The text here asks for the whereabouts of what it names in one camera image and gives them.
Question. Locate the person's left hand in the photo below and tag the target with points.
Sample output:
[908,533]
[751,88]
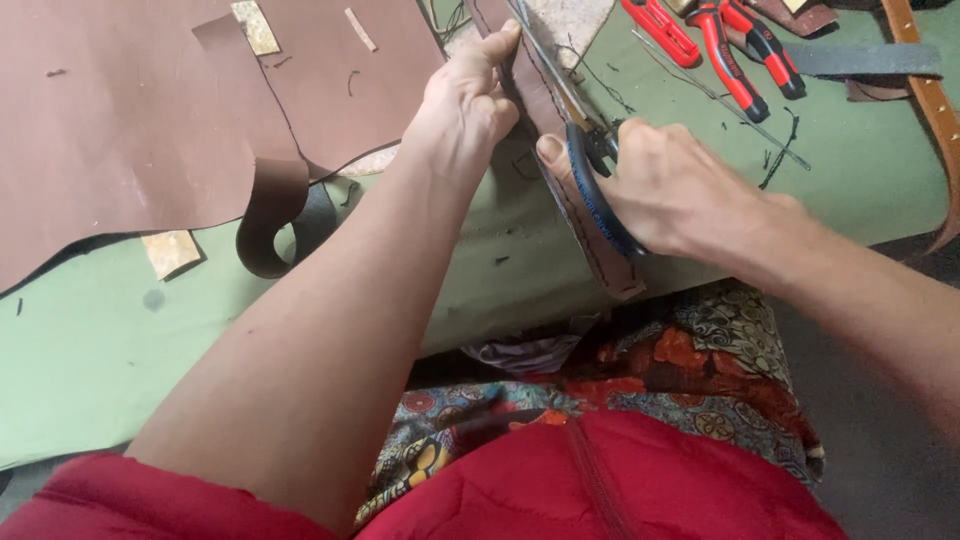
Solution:
[450,105]

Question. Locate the person's right hand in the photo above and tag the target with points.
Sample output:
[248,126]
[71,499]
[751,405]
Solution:
[675,195]

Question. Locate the stitched brown leather strip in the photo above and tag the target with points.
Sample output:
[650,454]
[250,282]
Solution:
[534,90]

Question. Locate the brown leather sheet piece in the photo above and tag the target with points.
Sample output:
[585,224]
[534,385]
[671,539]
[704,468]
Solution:
[352,97]

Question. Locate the thin metal rod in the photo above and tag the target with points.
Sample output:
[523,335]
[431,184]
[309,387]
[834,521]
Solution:
[720,99]

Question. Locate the black thread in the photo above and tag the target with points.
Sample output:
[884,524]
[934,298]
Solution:
[781,148]

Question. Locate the thin tan leather sliver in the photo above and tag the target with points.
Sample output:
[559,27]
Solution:
[361,30]

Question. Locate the beige speckled leather piece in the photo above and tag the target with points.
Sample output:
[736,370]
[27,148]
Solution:
[570,19]

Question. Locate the red utility knife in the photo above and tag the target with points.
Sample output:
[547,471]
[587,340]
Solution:
[661,30]

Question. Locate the colourful patterned garment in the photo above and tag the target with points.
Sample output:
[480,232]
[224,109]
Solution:
[712,360]

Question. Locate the beige speckled leather patch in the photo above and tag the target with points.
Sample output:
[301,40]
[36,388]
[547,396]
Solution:
[255,26]
[171,253]

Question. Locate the grey purple cloth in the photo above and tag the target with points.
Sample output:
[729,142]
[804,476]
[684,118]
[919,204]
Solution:
[525,352]

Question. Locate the dark brown leather scrap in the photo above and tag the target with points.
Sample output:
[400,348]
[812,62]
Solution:
[802,16]

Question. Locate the brown studded leather belt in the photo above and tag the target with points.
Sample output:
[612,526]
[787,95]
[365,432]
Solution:
[934,105]

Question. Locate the red quilted jacket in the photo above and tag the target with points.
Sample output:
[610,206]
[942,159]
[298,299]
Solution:
[570,487]

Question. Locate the large brown leather sheet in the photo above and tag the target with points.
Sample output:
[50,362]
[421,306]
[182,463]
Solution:
[112,127]

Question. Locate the green table cover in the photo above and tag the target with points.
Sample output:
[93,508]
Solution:
[90,352]

